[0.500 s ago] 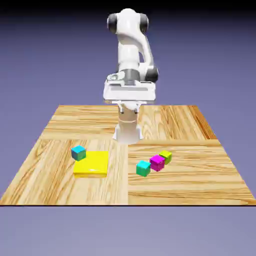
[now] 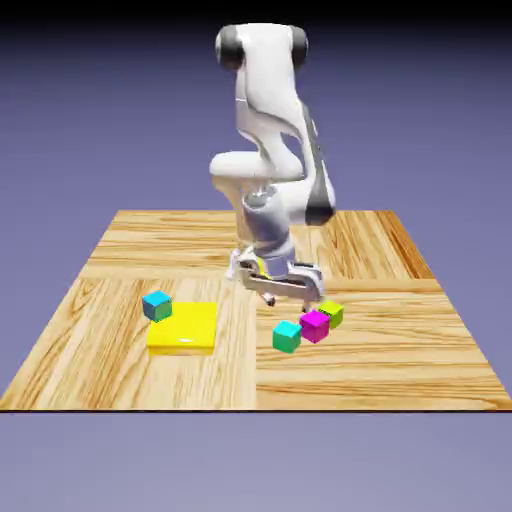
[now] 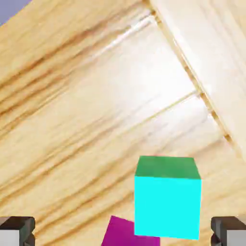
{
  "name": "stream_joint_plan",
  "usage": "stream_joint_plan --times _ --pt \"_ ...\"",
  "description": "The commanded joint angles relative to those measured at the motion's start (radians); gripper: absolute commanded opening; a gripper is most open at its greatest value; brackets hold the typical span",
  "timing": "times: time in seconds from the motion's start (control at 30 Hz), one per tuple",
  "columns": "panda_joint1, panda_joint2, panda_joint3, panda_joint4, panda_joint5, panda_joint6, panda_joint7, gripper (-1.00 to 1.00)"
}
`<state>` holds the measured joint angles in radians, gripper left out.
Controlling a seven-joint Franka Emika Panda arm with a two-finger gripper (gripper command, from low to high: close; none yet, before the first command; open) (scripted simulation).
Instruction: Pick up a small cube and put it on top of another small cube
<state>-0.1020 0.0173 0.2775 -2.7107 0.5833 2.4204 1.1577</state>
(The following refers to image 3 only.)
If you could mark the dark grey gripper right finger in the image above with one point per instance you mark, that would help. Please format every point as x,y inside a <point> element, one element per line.
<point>230,230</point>

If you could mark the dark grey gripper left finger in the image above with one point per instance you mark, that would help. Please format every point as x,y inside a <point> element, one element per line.
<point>13,230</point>

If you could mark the small cyan cube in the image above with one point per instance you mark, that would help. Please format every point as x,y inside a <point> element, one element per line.
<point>167,203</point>

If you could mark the small magenta cube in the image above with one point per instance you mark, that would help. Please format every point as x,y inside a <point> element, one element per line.
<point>119,233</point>

